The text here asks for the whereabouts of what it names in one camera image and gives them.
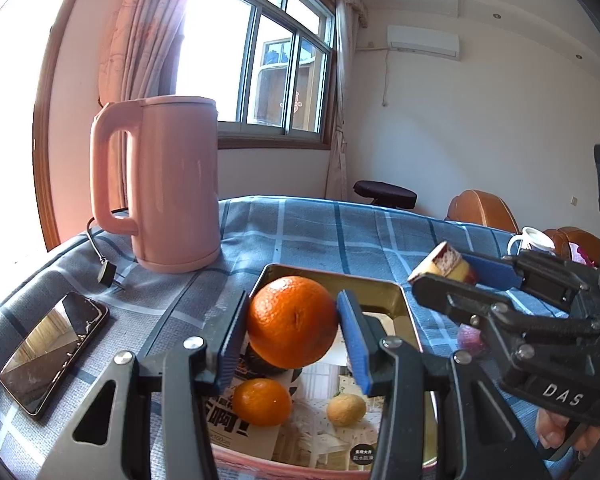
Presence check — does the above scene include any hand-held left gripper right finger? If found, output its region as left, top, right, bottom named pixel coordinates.
left=336, top=289, right=551, bottom=480

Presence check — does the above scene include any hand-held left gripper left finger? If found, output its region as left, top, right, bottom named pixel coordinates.
left=37, top=290, right=251, bottom=480

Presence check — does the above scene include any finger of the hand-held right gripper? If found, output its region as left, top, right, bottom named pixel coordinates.
left=461, top=249, right=600, bottom=318
left=409, top=272, right=600, bottom=380

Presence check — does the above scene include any yellow cake slice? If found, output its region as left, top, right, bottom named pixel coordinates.
left=407, top=241, right=478, bottom=286

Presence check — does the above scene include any gold metal tin box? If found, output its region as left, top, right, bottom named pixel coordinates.
left=205, top=262, right=438, bottom=475

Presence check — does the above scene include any large orange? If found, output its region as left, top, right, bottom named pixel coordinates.
left=246, top=276, right=340, bottom=370

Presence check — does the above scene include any small orange kumquat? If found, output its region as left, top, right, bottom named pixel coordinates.
left=231, top=378, right=293, bottom=428

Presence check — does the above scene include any small yellow round fruit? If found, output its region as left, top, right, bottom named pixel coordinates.
left=326, top=394, right=367, bottom=427

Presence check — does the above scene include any person's right hand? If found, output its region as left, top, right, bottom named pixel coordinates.
left=535, top=406, right=600, bottom=462

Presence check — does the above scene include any purple round fruit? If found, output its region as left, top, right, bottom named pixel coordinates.
left=457, top=324, right=486, bottom=356

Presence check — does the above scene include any white mug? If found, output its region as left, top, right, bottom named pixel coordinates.
left=507, top=226, right=556, bottom=256

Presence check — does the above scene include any brown leather sofa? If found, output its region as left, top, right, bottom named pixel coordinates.
left=447, top=189, right=600, bottom=266

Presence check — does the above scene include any pink cloth item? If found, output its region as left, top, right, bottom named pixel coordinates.
left=569, top=242, right=594, bottom=266

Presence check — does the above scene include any printed paper leaflet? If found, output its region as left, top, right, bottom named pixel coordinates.
left=207, top=330, right=386, bottom=471

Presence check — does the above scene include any blue plaid tablecloth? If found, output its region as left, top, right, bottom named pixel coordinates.
left=0, top=195, right=600, bottom=480

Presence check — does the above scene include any dark round stool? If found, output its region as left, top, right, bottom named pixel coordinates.
left=354, top=180, right=418, bottom=210

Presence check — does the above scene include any pink electric kettle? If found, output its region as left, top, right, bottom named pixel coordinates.
left=90, top=95, right=222, bottom=274

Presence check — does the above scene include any black smartphone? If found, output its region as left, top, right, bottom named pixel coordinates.
left=0, top=291, right=110, bottom=420

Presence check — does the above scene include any pale narrow curtain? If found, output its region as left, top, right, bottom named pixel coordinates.
left=325, top=0, right=368, bottom=201

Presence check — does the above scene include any white air conditioner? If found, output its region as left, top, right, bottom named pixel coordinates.
left=386, top=25, right=460, bottom=58

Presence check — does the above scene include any sliding glass window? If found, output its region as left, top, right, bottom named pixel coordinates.
left=175, top=0, right=337, bottom=151

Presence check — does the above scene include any pink patterned curtain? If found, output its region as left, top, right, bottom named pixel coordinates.
left=97, top=0, right=211, bottom=116

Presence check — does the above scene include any black kettle cord with plug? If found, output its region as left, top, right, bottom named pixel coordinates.
left=86, top=217, right=127, bottom=291

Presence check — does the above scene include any wooden door frame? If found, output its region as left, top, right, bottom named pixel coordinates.
left=32, top=0, right=96, bottom=251

